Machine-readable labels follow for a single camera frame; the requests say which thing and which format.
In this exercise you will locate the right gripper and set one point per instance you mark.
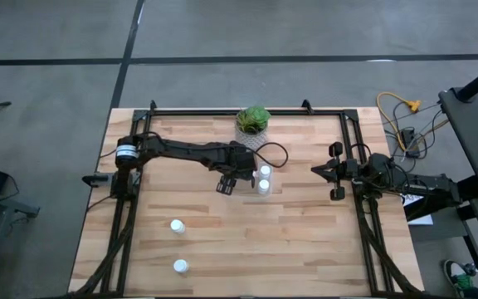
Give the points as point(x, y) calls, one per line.
point(352, 171)

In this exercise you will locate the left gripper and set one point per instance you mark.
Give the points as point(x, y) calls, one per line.
point(241, 162)

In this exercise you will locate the white pill bottle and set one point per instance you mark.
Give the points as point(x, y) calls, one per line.
point(264, 185)
point(265, 170)
point(177, 226)
point(180, 266)

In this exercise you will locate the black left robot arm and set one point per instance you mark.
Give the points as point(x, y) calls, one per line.
point(181, 149)

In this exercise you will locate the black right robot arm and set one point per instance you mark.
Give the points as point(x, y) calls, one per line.
point(396, 178)

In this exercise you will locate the clear plastic basket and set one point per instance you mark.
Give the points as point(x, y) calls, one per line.
point(247, 192)

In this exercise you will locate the white geometric plant pot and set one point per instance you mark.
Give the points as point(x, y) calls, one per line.
point(251, 141)

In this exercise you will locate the green artificial succulent plant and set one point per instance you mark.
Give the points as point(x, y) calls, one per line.
point(253, 118)

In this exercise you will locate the black power strip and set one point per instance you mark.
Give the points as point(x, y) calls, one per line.
point(410, 143)

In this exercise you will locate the white paper sheet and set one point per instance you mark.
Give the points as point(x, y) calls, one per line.
point(421, 219)

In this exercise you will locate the black side table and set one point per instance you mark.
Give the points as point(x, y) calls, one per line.
point(477, 137)

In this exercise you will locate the person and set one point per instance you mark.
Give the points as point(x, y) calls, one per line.
point(461, 276)

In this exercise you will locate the black aluminium table frame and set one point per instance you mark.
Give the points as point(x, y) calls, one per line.
point(243, 112)

